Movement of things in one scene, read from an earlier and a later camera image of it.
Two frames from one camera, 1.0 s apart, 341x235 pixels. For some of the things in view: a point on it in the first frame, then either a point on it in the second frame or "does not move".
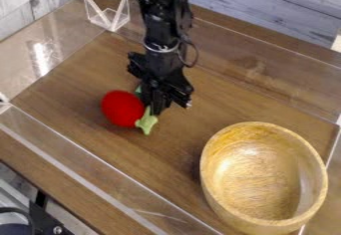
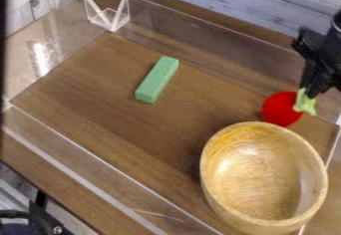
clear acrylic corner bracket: (109, 18) does not move
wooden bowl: (264, 178) does not move
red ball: (125, 111) -> (277, 109)
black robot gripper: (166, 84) -> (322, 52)
